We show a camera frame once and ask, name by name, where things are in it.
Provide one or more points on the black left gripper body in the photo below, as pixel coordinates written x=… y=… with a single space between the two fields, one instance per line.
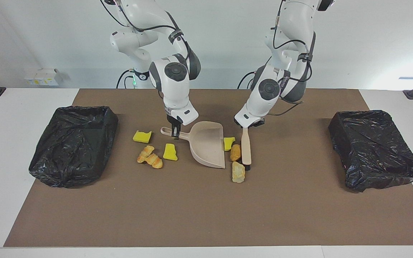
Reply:
x=255 y=124

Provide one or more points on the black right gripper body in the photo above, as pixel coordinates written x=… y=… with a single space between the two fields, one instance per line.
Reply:
x=172 y=122

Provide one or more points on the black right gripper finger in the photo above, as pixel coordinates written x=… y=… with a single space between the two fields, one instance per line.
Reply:
x=178 y=131
x=173 y=130

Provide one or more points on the beige hand brush black bristles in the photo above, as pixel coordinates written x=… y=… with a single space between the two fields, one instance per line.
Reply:
x=246 y=147

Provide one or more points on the beige plastic dustpan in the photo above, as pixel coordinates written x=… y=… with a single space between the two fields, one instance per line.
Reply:
x=206 y=143

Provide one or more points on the brown oval bread roll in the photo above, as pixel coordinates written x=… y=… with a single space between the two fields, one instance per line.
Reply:
x=235 y=152

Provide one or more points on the pale dumpling pastry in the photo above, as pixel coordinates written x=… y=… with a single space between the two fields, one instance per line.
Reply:
x=238 y=172

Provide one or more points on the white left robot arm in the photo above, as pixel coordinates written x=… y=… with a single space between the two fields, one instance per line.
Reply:
x=267 y=89

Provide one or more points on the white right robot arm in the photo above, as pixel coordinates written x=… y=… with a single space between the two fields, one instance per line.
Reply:
x=174 y=89

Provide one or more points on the bin lined with black bag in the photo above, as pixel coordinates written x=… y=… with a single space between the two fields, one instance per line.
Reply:
x=66 y=150
x=371 y=150

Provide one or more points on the yellow cheese wedge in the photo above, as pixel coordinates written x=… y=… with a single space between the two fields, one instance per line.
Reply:
x=170 y=152

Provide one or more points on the yellow notched cheese piece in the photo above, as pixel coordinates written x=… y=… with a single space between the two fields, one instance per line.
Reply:
x=142 y=137

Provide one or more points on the golden striped croissant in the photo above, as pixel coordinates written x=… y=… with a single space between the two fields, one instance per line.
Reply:
x=152 y=159

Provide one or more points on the brown table mat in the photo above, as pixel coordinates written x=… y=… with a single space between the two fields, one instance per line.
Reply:
x=228 y=215

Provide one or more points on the white power strip box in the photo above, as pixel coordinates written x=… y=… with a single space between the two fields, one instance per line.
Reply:
x=41 y=77

